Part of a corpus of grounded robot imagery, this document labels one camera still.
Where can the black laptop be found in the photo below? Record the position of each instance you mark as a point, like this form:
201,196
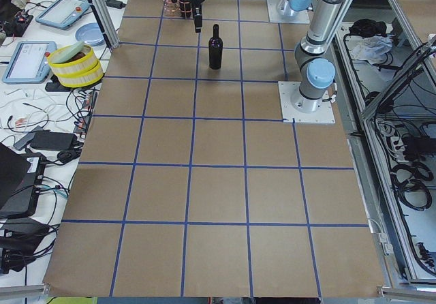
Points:
21,175

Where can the near teach pendant tablet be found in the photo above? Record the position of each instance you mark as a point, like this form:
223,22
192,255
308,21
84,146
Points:
28,63

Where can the dark glass wine bottle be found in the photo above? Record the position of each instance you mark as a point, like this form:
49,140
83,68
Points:
215,49

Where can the black power brick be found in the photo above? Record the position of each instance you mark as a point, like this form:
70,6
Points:
53,141

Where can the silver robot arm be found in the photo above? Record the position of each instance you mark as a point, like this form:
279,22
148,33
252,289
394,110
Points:
294,4
317,73

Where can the aluminium frame post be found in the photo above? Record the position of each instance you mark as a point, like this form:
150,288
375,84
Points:
103,19

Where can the teach pendant tablet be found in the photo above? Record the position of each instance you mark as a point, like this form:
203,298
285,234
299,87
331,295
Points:
63,13
28,63

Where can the blue plate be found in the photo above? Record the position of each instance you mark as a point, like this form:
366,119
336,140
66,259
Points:
90,34

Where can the far teach pendant tablet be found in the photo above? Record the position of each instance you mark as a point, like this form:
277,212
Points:
63,13

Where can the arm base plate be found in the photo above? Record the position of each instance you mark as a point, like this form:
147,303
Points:
274,16
297,109

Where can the black power adapter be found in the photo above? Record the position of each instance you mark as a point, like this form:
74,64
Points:
115,4

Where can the yellow bamboo steamer stack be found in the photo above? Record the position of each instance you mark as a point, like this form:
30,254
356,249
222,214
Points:
76,65

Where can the copper wire wine basket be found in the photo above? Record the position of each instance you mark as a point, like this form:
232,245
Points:
171,9

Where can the white cloth rag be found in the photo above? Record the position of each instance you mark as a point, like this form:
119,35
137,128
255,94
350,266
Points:
372,49

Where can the dark bottle in basket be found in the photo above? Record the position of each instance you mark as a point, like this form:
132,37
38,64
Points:
185,8

